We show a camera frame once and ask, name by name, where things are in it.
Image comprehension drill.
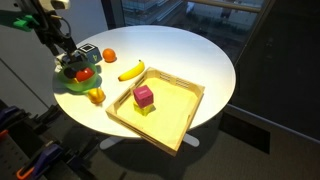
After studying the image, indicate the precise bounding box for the pink cube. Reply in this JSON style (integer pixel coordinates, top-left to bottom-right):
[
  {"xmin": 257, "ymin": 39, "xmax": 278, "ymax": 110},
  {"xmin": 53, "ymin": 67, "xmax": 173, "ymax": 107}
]
[{"xmin": 132, "ymin": 84, "xmax": 154, "ymax": 109}]

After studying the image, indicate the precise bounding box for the window railing bar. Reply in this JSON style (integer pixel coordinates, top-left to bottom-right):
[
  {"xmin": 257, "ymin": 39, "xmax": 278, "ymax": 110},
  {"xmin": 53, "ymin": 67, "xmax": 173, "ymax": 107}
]
[{"xmin": 186, "ymin": 0, "xmax": 263, "ymax": 14}]

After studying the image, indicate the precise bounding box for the black clamp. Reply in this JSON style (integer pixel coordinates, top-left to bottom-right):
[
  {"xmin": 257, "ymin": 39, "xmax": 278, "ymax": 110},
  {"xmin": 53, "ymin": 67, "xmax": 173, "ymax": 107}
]
[{"xmin": 35, "ymin": 104, "xmax": 64, "ymax": 125}]

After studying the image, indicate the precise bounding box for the red tomato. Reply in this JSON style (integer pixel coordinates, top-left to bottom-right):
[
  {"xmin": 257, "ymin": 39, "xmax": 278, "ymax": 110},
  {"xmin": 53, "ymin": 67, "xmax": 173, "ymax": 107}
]
[{"xmin": 75, "ymin": 67, "xmax": 95, "ymax": 83}]

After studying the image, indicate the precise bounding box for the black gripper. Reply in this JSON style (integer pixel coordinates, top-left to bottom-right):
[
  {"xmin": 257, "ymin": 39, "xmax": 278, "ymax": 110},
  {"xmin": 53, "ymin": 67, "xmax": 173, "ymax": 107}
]
[{"xmin": 37, "ymin": 14, "xmax": 86, "ymax": 66}]

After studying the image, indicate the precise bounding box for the black white blue cube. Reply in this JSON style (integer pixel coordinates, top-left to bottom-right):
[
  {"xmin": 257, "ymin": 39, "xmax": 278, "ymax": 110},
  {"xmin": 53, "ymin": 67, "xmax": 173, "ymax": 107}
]
[{"xmin": 77, "ymin": 43, "xmax": 103, "ymax": 65}]

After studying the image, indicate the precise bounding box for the small orange toy fruit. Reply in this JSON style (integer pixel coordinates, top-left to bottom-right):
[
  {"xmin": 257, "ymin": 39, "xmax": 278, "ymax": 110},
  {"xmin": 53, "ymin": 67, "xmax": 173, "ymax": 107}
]
[{"xmin": 102, "ymin": 48, "xmax": 117, "ymax": 64}]

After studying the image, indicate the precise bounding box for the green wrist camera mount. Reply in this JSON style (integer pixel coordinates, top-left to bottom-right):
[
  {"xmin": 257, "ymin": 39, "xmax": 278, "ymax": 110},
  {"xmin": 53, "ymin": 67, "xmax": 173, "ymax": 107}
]
[{"xmin": 13, "ymin": 14, "xmax": 41, "ymax": 33}]

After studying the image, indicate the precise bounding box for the light wooden tray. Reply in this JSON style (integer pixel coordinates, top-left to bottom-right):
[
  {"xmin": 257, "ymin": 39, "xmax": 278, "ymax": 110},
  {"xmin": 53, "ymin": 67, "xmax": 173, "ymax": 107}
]
[{"xmin": 105, "ymin": 66, "xmax": 206, "ymax": 157}]

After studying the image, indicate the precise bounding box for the yellow green block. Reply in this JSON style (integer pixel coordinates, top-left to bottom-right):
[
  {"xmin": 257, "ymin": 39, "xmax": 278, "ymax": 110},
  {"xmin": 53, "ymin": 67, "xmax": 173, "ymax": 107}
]
[{"xmin": 133, "ymin": 101, "xmax": 156, "ymax": 117}]

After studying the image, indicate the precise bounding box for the blue clamp with orange handle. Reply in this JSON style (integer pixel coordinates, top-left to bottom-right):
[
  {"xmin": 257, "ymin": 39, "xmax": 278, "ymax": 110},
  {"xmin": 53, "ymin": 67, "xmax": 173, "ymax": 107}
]
[{"xmin": 15, "ymin": 143, "xmax": 64, "ymax": 180}]

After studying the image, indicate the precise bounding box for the green translucent bowl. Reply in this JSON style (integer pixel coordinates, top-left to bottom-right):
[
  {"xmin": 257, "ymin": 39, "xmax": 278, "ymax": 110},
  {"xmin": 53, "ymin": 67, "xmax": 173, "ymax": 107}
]
[{"xmin": 53, "ymin": 61, "xmax": 102, "ymax": 95}]

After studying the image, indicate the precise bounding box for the yellow orange toy fruit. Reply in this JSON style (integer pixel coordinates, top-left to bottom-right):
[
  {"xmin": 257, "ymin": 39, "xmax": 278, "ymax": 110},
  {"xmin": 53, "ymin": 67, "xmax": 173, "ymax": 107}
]
[{"xmin": 87, "ymin": 87, "xmax": 107, "ymax": 105}]

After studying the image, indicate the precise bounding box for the dark window frame post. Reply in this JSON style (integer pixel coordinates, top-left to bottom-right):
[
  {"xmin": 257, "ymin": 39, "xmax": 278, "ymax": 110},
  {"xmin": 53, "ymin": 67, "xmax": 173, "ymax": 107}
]
[{"xmin": 101, "ymin": 0, "xmax": 126, "ymax": 31}]

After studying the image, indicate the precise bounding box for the yellow toy banana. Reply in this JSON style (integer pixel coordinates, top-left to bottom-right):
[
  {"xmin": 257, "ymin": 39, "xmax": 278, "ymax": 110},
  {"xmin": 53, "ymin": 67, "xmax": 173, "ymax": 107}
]
[{"xmin": 117, "ymin": 59, "xmax": 146, "ymax": 82}]

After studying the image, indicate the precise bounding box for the black wall vent panel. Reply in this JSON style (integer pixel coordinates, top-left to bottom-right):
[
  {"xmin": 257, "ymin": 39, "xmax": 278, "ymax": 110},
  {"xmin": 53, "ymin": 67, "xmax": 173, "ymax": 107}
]
[{"xmin": 219, "ymin": 111, "xmax": 272, "ymax": 155}]

